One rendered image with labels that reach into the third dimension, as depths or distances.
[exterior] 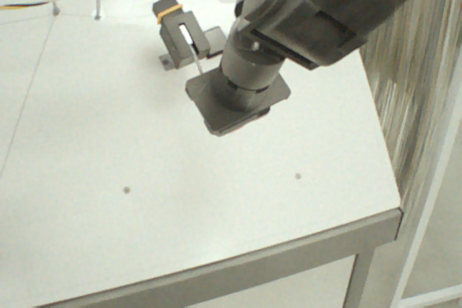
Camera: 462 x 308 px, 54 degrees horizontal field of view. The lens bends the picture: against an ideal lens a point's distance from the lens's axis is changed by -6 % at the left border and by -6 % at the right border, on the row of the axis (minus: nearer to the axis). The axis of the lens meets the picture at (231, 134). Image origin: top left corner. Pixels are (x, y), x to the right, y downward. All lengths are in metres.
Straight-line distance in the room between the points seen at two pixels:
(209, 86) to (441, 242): 1.63
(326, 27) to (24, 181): 0.43
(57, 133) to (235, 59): 0.31
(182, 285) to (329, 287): 0.33
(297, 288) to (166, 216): 0.30
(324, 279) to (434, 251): 1.17
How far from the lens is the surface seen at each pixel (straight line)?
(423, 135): 1.18
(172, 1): 0.63
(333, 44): 0.38
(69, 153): 0.65
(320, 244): 0.71
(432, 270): 1.92
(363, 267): 0.90
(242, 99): 0.48
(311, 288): 0.87
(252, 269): 0.68
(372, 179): 0.75
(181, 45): 0.60
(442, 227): 2.11
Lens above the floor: 1.37
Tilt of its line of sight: 34 degrees down
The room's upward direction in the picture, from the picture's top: straight up
